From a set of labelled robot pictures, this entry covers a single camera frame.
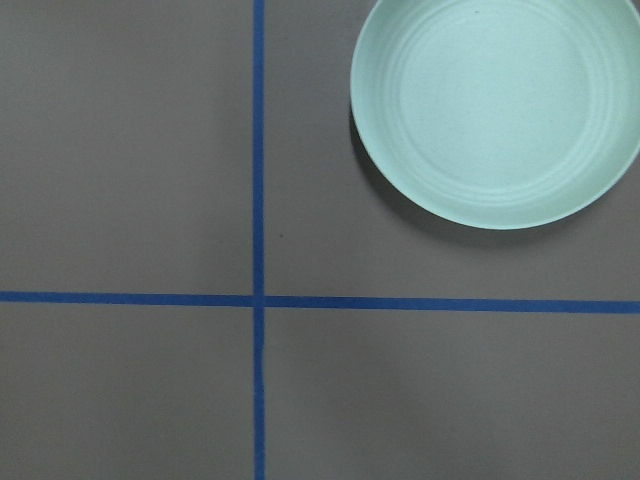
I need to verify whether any light green plate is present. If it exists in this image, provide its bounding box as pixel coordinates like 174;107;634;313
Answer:
350;1;639;230

